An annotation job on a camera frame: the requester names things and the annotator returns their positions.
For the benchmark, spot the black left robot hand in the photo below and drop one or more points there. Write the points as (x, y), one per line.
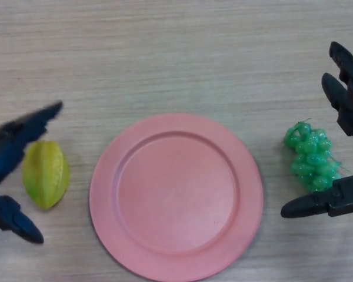
(4, 158)

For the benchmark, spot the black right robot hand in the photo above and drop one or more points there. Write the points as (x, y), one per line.
(347, 196)

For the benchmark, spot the yellow starfruit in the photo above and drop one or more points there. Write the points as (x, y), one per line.
(47, 176)

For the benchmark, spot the pink round plate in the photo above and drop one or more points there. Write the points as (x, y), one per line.
(176, 191)

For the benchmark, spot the green grape bunch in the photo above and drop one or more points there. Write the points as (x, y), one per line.
(309, 152)

